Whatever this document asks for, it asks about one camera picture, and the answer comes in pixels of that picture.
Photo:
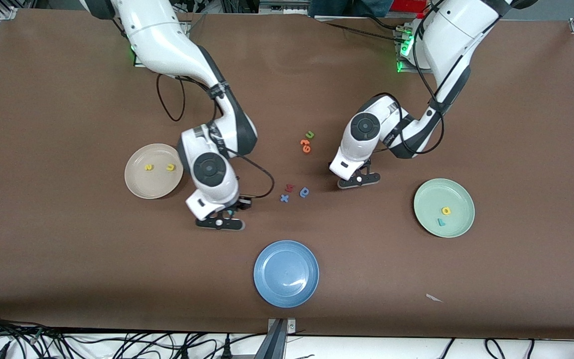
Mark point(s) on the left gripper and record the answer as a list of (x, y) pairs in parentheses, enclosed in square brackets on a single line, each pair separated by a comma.
[(330, 164)]

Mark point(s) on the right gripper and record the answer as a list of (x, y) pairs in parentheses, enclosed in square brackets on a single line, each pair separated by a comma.
[(242, 203)]

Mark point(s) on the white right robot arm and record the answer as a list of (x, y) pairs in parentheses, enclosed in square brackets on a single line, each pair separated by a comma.
[(167, 45)]

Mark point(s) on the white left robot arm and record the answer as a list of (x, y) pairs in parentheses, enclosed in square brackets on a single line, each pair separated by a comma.
[(451, 35)]

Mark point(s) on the blue foam letter a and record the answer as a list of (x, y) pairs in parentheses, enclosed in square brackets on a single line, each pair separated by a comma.
[(304, 192)]

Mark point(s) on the beige plate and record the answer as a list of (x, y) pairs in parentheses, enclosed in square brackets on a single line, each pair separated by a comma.
[(150, 184)]

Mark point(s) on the blue plate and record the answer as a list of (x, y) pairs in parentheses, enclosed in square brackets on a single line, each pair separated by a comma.
[(286, 273)]

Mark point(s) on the light green plate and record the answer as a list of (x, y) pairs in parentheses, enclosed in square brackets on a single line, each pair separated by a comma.
[(454, 199)]

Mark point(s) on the black power plug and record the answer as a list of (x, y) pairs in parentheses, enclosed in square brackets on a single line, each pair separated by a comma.
[(185, 353), (226, 350)]

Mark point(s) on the brown table cover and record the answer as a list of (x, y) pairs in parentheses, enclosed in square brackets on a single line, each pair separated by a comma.
[(68, 249)]

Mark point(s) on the blue cloth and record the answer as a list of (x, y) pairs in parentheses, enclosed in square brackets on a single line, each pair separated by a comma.
[(352, 7)]

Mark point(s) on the white tape scrap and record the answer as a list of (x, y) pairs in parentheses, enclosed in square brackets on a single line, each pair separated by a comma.
[(434, 298)]

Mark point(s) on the red box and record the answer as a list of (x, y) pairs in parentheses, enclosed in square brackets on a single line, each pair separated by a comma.
[(409, 5)]

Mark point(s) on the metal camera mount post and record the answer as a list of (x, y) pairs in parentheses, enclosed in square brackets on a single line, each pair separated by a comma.
[(278, 339)]

